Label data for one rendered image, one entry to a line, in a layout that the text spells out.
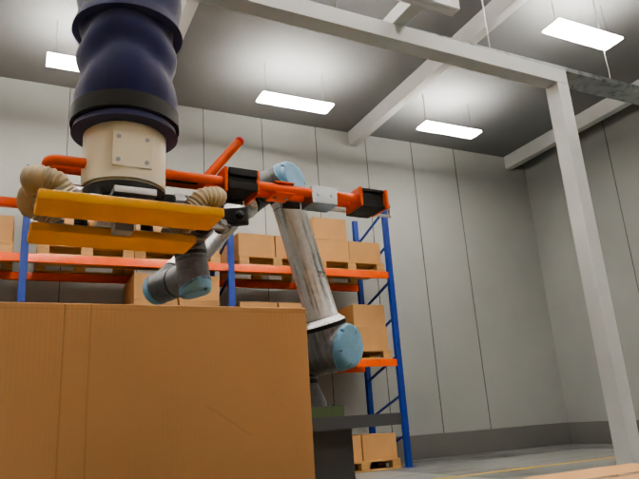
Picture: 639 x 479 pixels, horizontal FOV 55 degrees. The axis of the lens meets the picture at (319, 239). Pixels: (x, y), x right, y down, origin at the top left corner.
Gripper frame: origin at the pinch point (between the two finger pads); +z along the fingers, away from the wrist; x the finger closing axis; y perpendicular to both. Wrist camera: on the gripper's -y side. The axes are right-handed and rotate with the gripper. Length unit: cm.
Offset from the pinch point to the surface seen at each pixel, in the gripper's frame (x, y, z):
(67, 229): -12.2, 37.1, 3.7
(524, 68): 186, -285, -146
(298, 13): 183, -100, -148
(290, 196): -1.6, -10.7, 10.0
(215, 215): -12.8, 12.1, 22.6
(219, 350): -40, 14, 28
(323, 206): -3.0, -20.0, 9.2
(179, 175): -0.4, 16.2, 11.2
